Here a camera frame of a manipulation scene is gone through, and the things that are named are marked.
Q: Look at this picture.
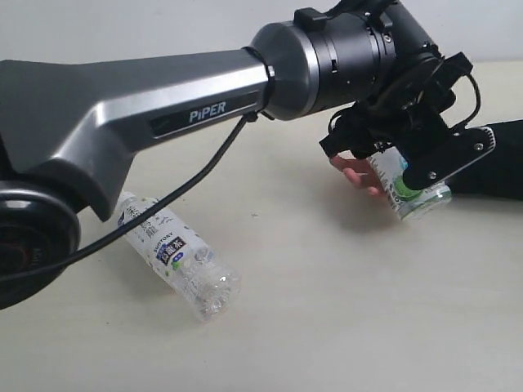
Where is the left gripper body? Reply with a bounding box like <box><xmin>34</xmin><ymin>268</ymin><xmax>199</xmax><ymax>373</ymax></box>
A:
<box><xmin>351</xmin><ymin>51</ymin><xmax>475</xmax><ymax>160</ymax></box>

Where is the green label clear bottle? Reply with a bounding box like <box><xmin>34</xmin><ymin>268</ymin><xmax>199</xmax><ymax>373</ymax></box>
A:
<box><xmin>367</xmin><ymin>148</ymin><xmax>452</xmax><ymax>221</ymax></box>

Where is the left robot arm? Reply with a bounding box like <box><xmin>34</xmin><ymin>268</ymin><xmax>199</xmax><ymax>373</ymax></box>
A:
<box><xmin>1</xmin><ymin>1</ymin><xmax>473</xmax><ymax>309</ymax></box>

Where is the Suntory white label bottle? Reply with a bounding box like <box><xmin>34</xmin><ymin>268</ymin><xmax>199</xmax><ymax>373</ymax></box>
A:
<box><xmin>124</xmin><ymin>207</ymin><xmax>241</xmax><ymax>321</ymax></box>

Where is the person's open hand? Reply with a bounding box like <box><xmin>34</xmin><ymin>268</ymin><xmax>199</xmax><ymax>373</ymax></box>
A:
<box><xmin>329</xmin><ymin>155</ymin><xmax>386</xmax><ymax>198</ymax></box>

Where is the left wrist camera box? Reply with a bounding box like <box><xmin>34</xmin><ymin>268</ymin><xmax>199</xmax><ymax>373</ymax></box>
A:
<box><xmin>398</xmin><ymin>126</ymin><xmax>496</xmax><ymax>190</ymax></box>

